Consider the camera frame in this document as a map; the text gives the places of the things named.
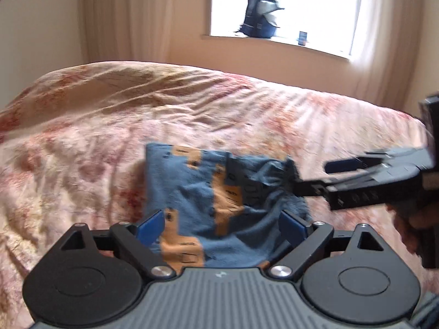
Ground floral pink bed sheet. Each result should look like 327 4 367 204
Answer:
0 61 433 329

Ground blue pants with orange print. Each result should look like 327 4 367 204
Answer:
144 142 313 272

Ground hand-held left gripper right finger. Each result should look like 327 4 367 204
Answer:
268 210 387 280

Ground window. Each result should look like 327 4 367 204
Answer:
209 0 354 57

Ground dark grey trousers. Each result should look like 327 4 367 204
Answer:
413 293 439 329

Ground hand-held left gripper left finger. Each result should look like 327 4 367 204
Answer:
58 208 174 280

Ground cream curtain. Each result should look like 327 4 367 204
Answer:
77 0 211 66
350 0 429 113

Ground dark blue backpack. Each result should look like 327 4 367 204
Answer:
234 0 286 38

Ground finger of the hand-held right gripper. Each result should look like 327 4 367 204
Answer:
286 159 425 211
324 147 426 179

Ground person's right hand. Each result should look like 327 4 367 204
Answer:
387 202 426 258

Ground window sill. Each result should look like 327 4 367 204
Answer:
201 33 351 62

